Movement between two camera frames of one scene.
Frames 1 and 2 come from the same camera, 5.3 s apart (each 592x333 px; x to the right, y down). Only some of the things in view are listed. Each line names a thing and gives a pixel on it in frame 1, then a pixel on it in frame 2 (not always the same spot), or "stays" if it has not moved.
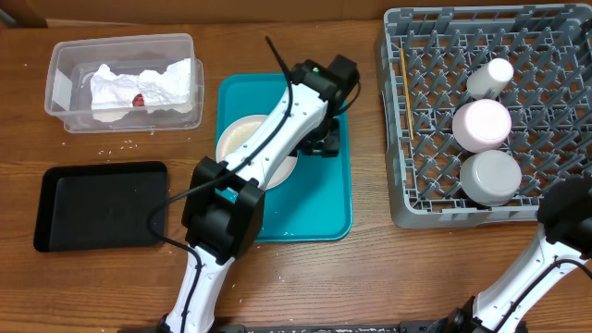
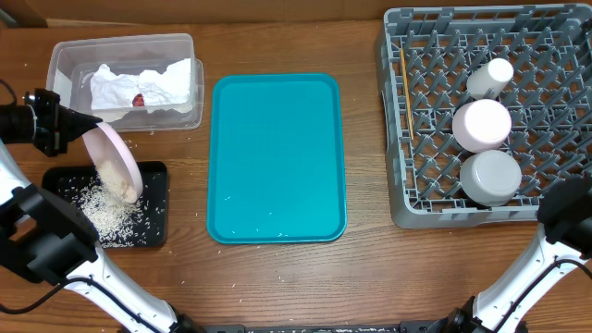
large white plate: (240, 132) → (115, 161)
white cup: (487, 80) stays
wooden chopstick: (407, 94) stays
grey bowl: (490, 178) stays
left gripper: (330, 142) → (65, 125)
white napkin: (170, 88) stays
